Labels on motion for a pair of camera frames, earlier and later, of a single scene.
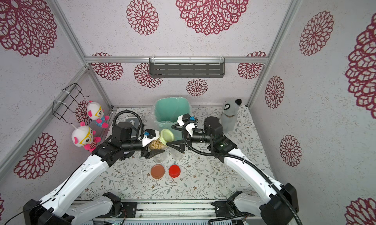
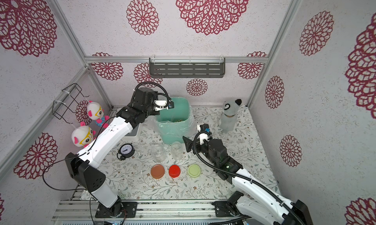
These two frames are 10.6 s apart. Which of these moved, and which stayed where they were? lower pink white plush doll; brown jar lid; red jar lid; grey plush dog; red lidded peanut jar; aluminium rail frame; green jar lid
Moved: green jar lid
Stayed: grey plush dog; red lidded peanut jar; brown jar lid; aluminium rail frame; lower pink white plush doll; red jar lid
